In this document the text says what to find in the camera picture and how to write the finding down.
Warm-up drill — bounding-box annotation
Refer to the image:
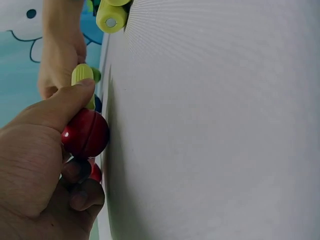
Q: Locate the person's right forearm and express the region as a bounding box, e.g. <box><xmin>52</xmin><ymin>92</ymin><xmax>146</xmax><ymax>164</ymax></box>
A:
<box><xmin>41</xmin><ymin>0</ymin><xmax>85</xmax><ymax>35</ymax></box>

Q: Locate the yellow rod with silver end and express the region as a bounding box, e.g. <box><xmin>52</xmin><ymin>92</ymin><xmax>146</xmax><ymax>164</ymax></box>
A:
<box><xmin>95</xmin><ymin>1</ymin><xmax>128</xmax><ymax>34</ymax></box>

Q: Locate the person's left hand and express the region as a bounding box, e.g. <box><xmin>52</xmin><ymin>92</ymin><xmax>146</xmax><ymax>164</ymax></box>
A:
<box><xmin>0</xmin><ymin>78</ymin><xmax>106</xmax><ymax>240</ymax></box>

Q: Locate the dark blue ball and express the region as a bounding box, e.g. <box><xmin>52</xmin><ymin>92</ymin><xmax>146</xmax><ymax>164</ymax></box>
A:
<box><xmin>94</xmin><ymin>93</ymin><xmax>103</xmax><ymax>114</ymax></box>

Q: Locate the yellow ribbed rod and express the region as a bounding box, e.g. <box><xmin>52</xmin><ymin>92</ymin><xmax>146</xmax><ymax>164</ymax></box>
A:
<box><xmin>71</xmin><ymin>63</ymin><xmax>96</xmax><ymax>111</ymax></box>

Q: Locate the green rounded toy piece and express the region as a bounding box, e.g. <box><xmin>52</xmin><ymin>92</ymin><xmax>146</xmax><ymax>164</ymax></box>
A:
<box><xmin>90</xmin><ymin>66</ymin><xmax>102</xmax><ymax>84</ymax></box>

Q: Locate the small red toy piece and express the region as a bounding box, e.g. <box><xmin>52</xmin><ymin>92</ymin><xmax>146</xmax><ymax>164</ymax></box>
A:
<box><xmin>89</xmin><ymin>162</ymin><xmax>103</xmax><ymax>183</ymax></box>

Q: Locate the person's right hand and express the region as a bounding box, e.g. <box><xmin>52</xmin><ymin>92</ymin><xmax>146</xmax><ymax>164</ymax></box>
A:
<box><xmin>37</xmin><ymin>31</ymin><xmax>88</xmax><ymax>100</ymax></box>

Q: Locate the glossy red ball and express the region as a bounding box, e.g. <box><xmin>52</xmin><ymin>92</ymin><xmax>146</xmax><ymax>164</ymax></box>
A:
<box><xmin>61</xmin><ymin>108</ymin><xmax>111</xmax><ymax>160</ymax></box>

